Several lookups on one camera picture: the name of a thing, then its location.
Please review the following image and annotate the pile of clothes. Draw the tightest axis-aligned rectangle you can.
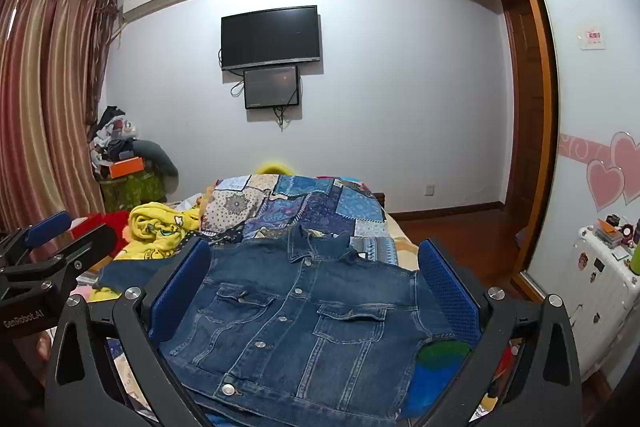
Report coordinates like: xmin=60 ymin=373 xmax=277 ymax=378
xmin=90 ymin=106 xmax=147 ymax=168

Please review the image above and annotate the small wall monitor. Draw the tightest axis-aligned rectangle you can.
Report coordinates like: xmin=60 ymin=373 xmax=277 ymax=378
xmin=243 ymin=65 xmax=301 ymax=110

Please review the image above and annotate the pink square sticker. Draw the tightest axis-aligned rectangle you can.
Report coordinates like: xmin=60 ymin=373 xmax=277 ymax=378
xmin=580 ymin=24 xmax=607 ymax=50

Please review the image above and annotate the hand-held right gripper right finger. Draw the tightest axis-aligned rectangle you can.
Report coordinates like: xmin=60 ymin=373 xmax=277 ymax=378
xmin=407 ymin=238 xmax=584 ymax=427

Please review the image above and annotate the red cloth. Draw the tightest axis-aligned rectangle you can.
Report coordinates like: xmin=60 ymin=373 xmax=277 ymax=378
xmin=70 ymin=211 xmax=133 ymax=249

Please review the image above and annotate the grey-green pillow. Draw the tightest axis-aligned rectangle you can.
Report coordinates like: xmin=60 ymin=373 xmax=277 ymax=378
xmin=132 ymin=140 xmax=179 ymax=192

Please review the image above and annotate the yellow cartoon blanket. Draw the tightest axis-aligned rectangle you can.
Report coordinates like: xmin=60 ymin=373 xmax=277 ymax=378
xmin=90 ymin=201 xmax=207 ymax=308

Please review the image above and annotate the blue denim jacket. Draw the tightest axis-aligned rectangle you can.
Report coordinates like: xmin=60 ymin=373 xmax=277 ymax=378
xmin=95 ymin=223 xmax=473 ymax=424

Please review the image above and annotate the blue and green cushion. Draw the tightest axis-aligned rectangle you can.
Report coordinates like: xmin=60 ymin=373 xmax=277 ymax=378
xmin=400 ymin=339 xmax=473 ymax=419

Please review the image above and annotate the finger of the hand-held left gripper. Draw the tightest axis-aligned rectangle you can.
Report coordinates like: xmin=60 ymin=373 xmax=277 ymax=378
xmin=0 ymin=223 xmax=118 ymax=291
xmin=0 ymin=210 xmax=72 ymax=266

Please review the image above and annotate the wardrobe door with pink hearts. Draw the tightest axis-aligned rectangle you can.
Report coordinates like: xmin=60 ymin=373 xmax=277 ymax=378
xmin=502 ymin=0 xmax=640 ymax=300

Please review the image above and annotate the striped red curtain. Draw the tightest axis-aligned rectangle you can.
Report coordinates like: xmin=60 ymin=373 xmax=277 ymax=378
xmin=0 ymin=0 xmax=119 ymax=233

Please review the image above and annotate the blue patchwork quilt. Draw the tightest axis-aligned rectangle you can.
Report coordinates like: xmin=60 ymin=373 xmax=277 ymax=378
xmin=197 ymin=174 xmax=401 ymax=269

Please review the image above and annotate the large wall television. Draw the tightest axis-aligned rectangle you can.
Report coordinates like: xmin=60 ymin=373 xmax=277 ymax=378
xmin=221 ymin=5 xmax=321 ymax=72

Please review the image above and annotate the green patterned cloth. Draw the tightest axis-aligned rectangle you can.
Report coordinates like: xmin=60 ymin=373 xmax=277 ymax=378
xmin=100 ymin=172 xmax=167 ymax=212

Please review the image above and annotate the yellow round object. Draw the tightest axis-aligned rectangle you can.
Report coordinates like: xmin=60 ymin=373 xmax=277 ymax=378
xmin=256 ymin=161 xmax=293 ymax=176

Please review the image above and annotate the white suitcase with stickers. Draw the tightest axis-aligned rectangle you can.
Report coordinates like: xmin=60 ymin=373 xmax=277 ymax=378
xmin=545 ymin=227 xmax=640 ymax=388

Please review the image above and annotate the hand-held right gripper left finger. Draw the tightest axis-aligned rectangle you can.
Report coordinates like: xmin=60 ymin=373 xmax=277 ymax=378
xmin=44 ymin=237 xmax=217 ymax=427

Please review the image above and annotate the small orange packet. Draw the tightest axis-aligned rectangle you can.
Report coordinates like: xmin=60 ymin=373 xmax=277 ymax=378
xmin=597 ymin=216 xmax=623 ymax=244

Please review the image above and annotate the orange box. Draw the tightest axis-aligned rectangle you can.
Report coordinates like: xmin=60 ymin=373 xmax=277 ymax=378
xmin=109 ymin=158 xmax=146 ymax=179

